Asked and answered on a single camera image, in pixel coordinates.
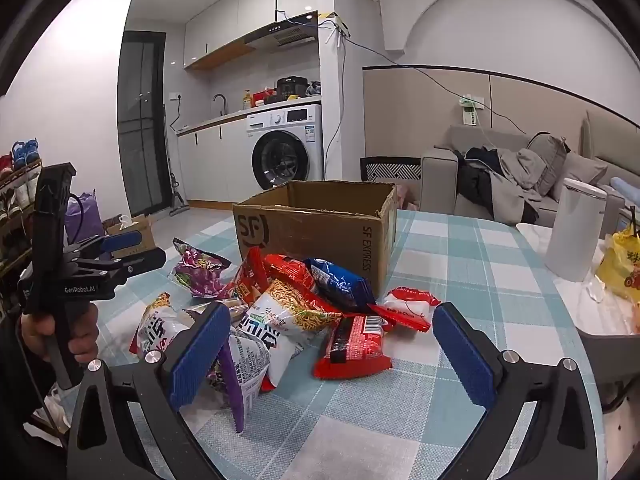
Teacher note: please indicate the red white glue packet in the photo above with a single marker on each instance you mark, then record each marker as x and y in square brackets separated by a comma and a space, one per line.
[405, 307]

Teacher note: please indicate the dark glass door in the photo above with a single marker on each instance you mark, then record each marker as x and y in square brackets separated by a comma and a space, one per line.
[142, 125]

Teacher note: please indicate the black rice cooker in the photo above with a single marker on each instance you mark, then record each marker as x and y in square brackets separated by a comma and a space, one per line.
[290, 87]

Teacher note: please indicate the wall control panel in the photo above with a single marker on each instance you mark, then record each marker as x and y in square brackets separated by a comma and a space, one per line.
[470, 112]

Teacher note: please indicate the white kitchen counter cabinet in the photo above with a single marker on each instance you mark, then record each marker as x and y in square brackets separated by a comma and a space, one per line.
[210, 165]

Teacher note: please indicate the white upper kitchen cabinets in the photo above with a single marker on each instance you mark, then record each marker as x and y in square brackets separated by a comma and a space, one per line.
[230, 15]

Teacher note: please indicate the pink bag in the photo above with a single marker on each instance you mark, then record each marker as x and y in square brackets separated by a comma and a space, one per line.
[407, 197]

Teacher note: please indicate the floor mop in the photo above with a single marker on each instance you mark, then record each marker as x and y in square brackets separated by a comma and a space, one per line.
[176, 200]

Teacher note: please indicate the long red snack packet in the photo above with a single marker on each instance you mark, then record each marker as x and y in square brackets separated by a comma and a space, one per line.
[285, 267]

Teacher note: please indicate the yellow bottle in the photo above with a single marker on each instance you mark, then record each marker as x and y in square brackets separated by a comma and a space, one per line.
[247, 101]

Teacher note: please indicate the checkered tablecloth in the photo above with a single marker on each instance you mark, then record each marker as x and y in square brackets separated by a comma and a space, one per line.
[380, 425]

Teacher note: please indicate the red chips packet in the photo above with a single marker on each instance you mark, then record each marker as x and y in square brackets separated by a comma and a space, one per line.
[247, 280]

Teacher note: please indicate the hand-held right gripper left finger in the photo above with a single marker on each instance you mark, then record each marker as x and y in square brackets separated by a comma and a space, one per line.
[200, 355]

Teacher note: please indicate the yellow plastic bag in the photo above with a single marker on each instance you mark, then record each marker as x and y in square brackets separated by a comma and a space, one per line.
[620, 265]

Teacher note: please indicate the white router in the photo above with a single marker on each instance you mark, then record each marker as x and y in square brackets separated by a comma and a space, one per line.
[336, 22]

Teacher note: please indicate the white marble side table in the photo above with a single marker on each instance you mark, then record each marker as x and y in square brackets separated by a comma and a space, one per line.
[600, 310]

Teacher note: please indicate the black jacket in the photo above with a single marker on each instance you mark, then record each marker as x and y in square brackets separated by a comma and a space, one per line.
[475, 175]

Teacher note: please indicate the purple bag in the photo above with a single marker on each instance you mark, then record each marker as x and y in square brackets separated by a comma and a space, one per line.
[82, 220]

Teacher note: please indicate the kitchen faucet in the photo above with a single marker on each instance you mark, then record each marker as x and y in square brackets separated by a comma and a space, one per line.
[222, 102]

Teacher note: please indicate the blue cookie packet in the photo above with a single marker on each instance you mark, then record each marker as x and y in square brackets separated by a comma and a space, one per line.
[335, 282]

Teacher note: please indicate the red wafer packet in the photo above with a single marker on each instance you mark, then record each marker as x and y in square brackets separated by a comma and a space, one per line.
[355, 350]

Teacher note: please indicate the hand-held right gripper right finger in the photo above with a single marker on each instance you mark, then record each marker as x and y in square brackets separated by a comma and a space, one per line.
[465, 355]

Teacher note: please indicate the small cardboard box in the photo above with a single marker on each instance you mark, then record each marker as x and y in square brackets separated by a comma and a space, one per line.
[142, 225]

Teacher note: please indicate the grey pillow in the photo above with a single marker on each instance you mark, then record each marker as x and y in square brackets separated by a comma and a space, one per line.
[580, 175]
[550, 157]

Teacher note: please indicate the grey sofa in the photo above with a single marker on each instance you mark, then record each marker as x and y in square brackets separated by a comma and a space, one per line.
[440, 185]

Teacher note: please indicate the range hood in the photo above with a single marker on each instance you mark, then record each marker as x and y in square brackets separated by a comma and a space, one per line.
[282, 32]

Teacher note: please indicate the red box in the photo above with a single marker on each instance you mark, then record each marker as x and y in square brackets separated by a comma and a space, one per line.
[262, 97]

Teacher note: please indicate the person's left hand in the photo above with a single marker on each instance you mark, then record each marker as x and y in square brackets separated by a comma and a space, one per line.
[82, 332]

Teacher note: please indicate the grey hoodie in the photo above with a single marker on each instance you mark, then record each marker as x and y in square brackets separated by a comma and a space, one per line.
[520, 175]

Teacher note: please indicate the shoe rack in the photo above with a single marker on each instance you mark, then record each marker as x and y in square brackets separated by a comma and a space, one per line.
[15, 220]

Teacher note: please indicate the black white patterned stool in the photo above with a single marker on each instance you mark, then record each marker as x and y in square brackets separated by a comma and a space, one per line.
[390, 170]

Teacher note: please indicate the white washing machine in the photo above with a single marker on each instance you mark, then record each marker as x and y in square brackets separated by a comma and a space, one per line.
[285, 150]

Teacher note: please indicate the brown cardboard box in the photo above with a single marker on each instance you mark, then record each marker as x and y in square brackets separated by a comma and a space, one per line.
[310, 230]

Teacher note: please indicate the white cylindrical container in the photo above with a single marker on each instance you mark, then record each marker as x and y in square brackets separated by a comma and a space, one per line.
[572, 235]

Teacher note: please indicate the silver purple snack packet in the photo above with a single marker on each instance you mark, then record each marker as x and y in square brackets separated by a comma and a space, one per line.
[250, 365]

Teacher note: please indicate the blue shoes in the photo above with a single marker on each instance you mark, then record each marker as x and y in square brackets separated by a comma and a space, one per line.
[25, 152]

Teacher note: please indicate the white orange noodle packet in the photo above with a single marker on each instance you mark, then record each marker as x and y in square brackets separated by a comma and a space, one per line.
[155, 330]
[290, 310]

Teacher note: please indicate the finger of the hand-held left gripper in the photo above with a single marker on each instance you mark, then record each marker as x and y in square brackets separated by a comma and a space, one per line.
[145, 260]
[122, 240]

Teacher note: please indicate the person's left forearm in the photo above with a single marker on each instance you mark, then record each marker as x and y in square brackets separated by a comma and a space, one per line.
[20, 400]

